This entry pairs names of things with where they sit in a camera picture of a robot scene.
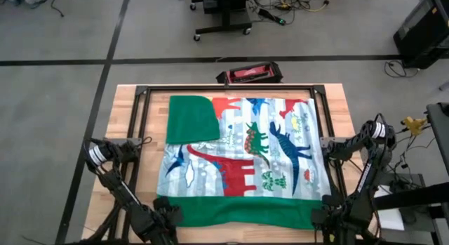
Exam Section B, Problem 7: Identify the black coiled floor cable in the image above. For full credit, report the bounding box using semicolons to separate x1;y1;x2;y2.
384;59;420;79

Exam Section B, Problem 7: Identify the red and black tool case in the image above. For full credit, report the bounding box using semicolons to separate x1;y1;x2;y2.
215;61;283;85

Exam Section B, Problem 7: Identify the black metal table frame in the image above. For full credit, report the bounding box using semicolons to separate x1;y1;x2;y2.
105;84;373;245

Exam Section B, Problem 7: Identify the black power adapter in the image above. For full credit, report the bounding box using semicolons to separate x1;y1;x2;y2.
389;179;415;194

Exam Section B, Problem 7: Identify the black power strip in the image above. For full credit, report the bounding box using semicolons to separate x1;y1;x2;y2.
257;8;287;27

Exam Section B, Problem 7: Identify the dinosaur print towel green border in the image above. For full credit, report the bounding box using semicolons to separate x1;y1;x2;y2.
156;94;333;230

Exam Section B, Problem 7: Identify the yellow cable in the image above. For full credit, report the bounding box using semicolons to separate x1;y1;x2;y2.
279;0;331;13

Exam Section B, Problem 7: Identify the large black equipment case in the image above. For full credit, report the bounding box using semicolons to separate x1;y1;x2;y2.
392;0;449;69

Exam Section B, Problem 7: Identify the white paper sheet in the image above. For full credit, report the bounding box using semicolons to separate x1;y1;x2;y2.
370;183;406;232

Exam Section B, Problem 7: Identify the black rolling stand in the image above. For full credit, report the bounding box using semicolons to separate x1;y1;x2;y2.
189;0;253;42

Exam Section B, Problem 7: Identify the black side desk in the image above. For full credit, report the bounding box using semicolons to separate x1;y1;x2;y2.
371;102;449;218

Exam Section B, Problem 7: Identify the black cable tangle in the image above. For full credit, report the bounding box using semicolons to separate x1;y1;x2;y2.
246;0;313;15

